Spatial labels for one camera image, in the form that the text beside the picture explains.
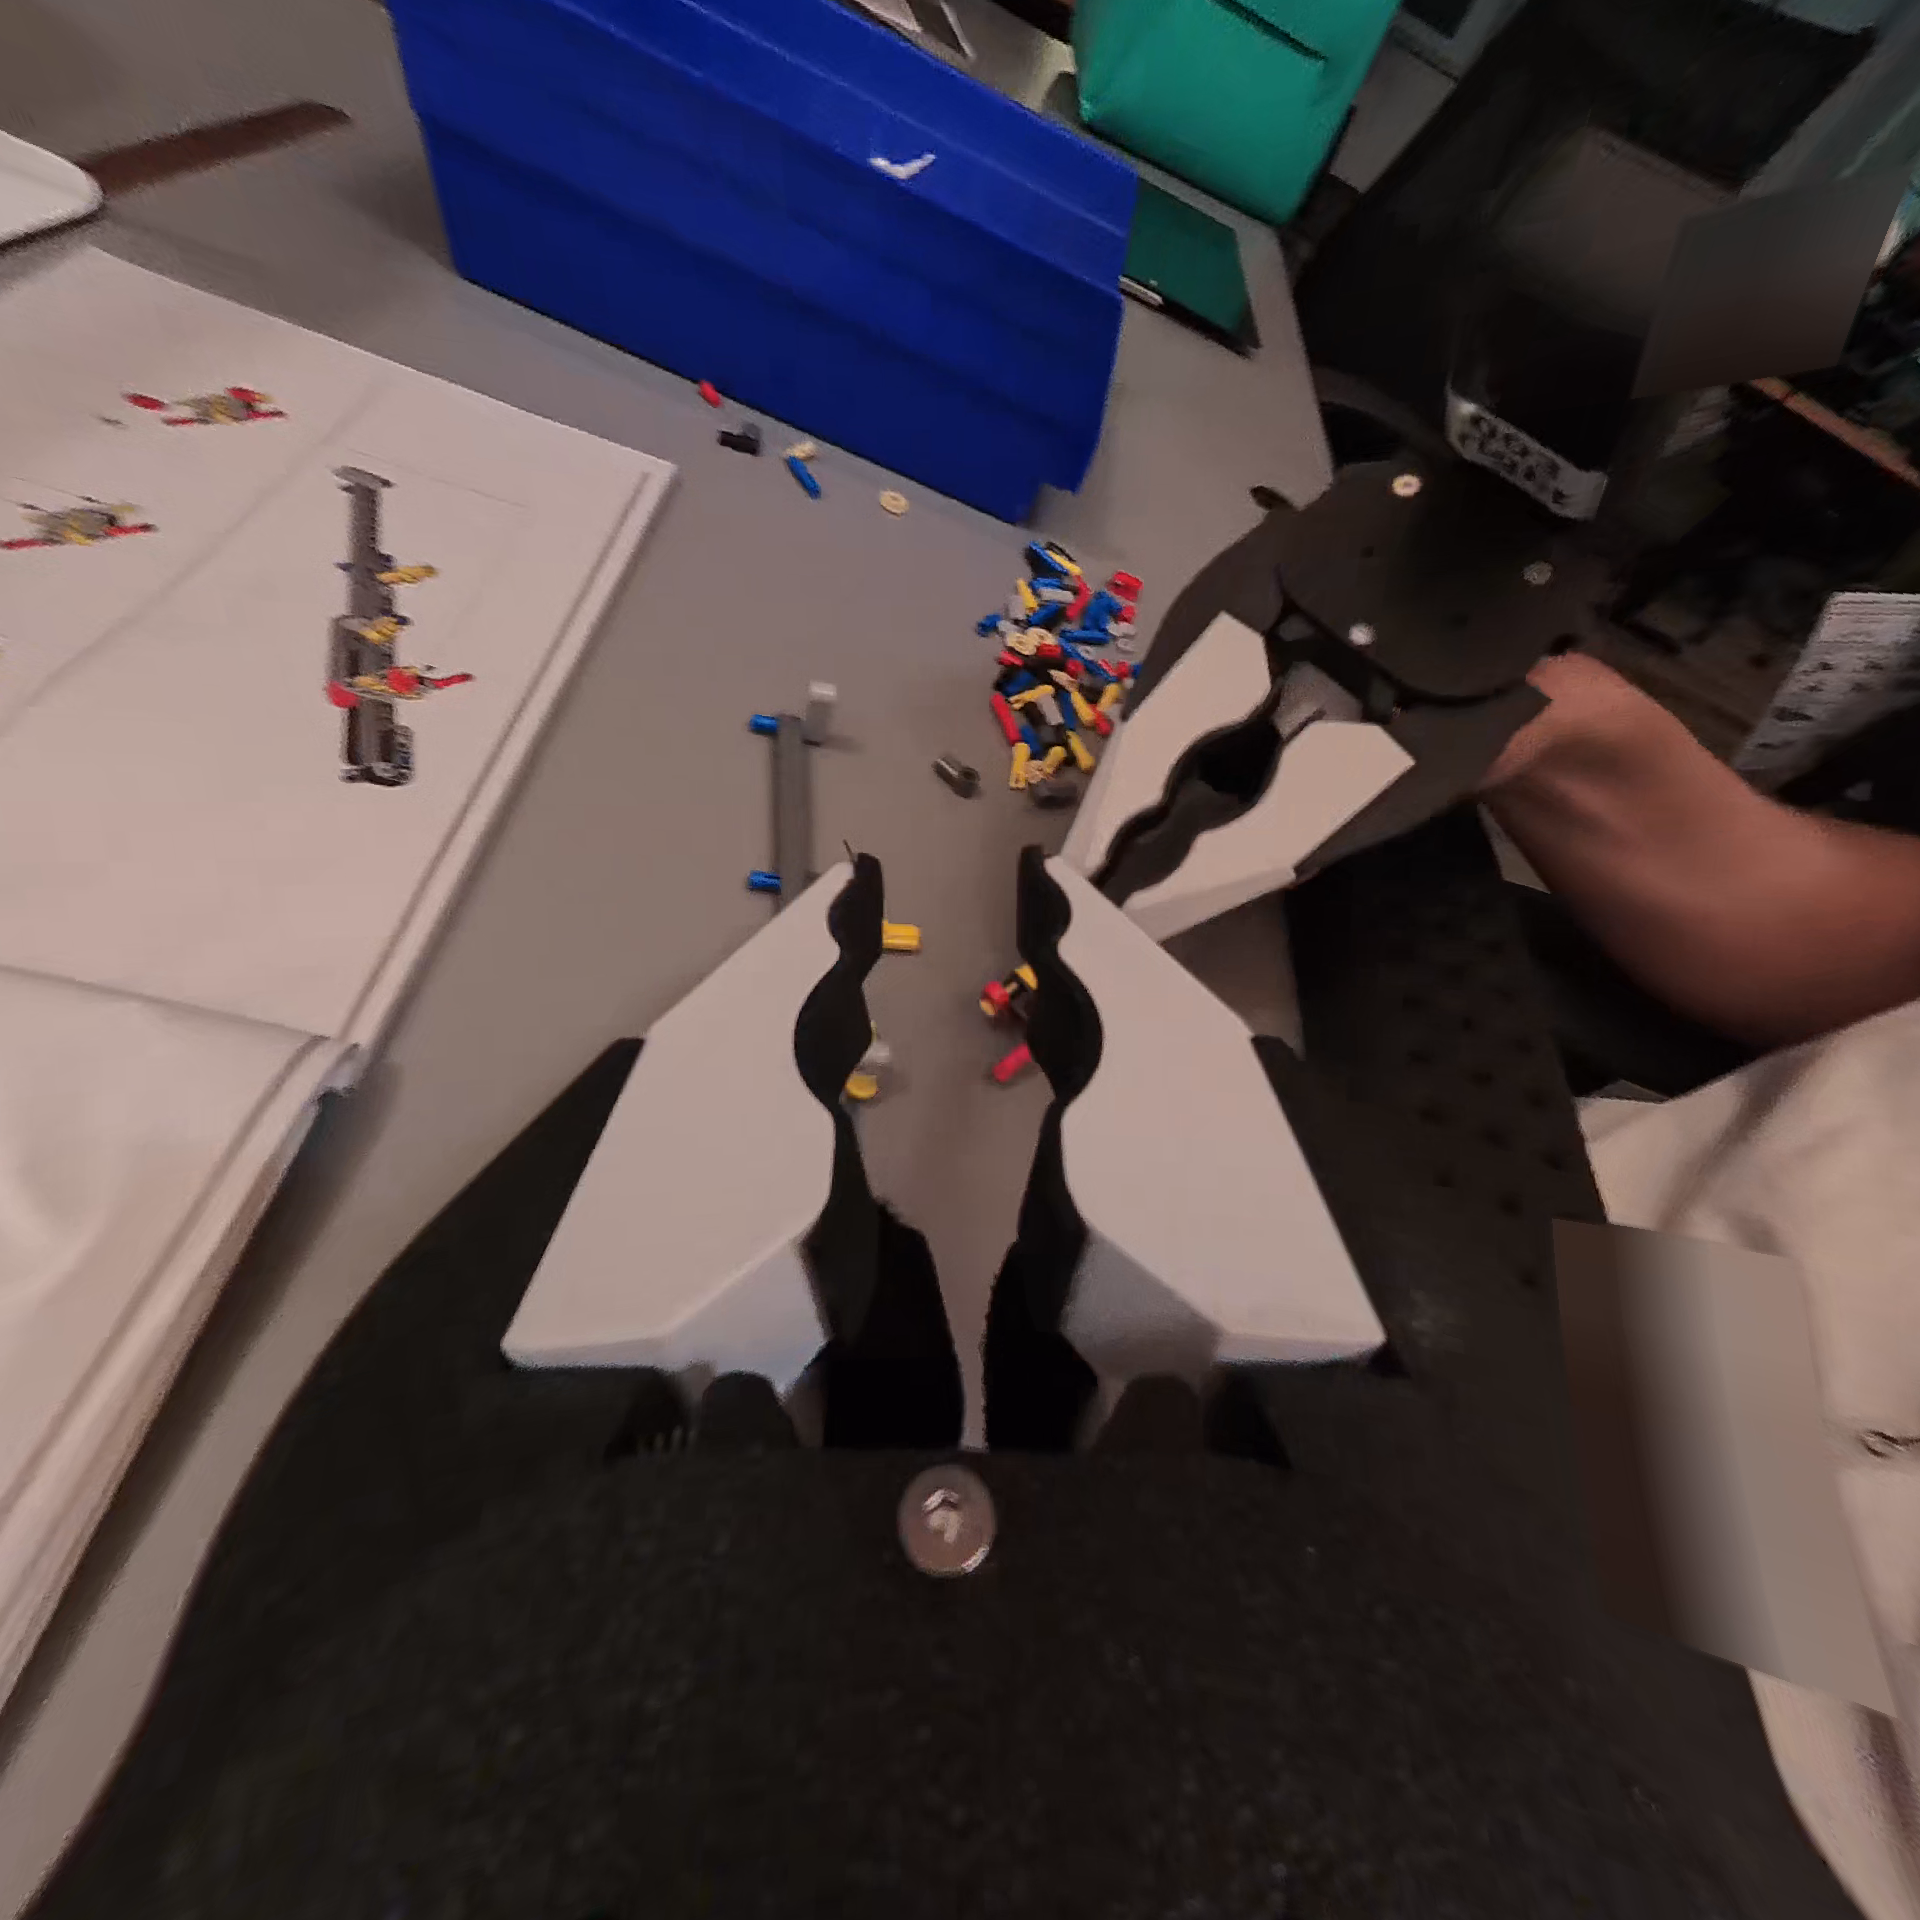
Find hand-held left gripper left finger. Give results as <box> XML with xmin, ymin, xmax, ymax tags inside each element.
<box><xmin>499</xmin><ymin>852</ymin><xmax>964</xmax><ymax>1453</ymax></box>

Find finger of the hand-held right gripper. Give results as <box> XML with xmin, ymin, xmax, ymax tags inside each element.
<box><xmin>1057</xmin><ymin>614</ymin><xmax>1280</xmax><ymax>891</ymax></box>
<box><xmin>1118</xmin><ymin>716</ymin><xmax>1422</xmax><ymax>944</ymax></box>

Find teal tote bag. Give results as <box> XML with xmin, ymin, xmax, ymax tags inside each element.
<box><xmin>1071</xmin><ymin>0</ymin><xmax>1403</xmax><ymax>341</ymax></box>

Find pile of colourful lego pieces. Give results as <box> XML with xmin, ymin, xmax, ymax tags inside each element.
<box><xmin>973</xmin><ymin>538</ymin><xmax>1151</xmax><ymax>809</ymax></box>

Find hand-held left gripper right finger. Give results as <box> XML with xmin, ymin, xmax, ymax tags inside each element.
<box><xmin>980</xmin><ymin>841</ymin><xmax>1390</xmax><ymax>1453</ymax></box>

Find white printed sheet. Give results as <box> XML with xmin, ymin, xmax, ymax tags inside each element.
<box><xmin>1739</xmin><ymin>592</ymin><xmax>1920</xmax><ymax>774</ymax></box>

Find lego instruction booklet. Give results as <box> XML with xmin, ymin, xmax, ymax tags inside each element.
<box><xmin>0</xmin><ymin>244</ymin><xmax>680</xmax><ymax>1703</ymax></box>

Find blue plastic bin stack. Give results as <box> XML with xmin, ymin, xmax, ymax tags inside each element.
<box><xmin>381</xmin><ymin>0</ymin><xmax>1142</xmax><ymax>527</ymax></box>

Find person's right forearm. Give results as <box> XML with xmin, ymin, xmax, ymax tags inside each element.
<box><xmin>1477</xmin><ymin>652</ymin><xmax>1920</xmax><ymax>1051</ymax></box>

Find red yellow black lego assembly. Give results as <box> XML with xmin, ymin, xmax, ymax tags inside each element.
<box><xmin>977</xmin><ymin>960</ymin><xmax>1048</xmax><ymax>1085</ymax></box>

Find white document stand wooden board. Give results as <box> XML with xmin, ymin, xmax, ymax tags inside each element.
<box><xmin>0</xmin><ymin>127</ymin><xmax>106</xmax><ymax>249</ymax></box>

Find long grey lego beam assembly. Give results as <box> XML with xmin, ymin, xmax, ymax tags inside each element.
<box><xmin>745</xmin><ymin>681</ymin><xmax>927</xmax><ymax>1107</ymax></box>

